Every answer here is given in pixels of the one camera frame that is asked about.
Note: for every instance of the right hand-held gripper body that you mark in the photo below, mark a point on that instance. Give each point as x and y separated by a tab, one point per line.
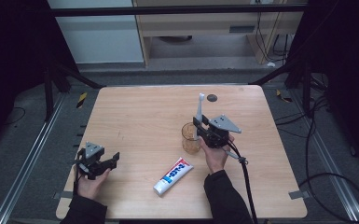
219	135

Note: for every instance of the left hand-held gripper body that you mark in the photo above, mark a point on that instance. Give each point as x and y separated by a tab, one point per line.
90	161

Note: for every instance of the white electric toothbrush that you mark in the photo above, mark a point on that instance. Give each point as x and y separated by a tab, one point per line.
200	107

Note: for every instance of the amber glass cup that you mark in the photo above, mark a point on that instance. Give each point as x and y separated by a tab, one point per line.
189	143

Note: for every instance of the person's right hand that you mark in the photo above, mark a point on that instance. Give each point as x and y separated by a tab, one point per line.
216	158

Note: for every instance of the person's left hand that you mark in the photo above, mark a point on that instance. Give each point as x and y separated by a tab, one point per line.
90	188

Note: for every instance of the grey table grommet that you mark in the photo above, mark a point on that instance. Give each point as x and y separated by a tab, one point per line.
212	98

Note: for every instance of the grey tape strip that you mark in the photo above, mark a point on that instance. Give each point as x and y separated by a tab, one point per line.
299	194
62	195

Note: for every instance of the white toothpaste tube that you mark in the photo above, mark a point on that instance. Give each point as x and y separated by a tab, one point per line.
172	177

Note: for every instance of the yellow black striped tape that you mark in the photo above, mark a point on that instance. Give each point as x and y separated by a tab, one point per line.
283	97
81	100

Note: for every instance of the black metal stand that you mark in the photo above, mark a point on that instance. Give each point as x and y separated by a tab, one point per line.
306	90
48	96

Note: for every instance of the small white round object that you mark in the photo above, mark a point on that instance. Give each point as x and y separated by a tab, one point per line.
271	64

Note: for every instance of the light wooden desk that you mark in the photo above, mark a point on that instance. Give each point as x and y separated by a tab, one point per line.
199	23

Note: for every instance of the white cabinet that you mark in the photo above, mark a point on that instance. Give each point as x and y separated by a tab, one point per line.
99	40

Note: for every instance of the black curtain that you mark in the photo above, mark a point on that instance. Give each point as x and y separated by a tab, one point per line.
348	62
9	62

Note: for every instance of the aluminium floor rail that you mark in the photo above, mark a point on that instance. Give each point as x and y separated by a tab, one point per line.
28	161
332	168

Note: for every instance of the black horizontal frame bar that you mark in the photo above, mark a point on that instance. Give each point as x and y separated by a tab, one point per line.
168	10

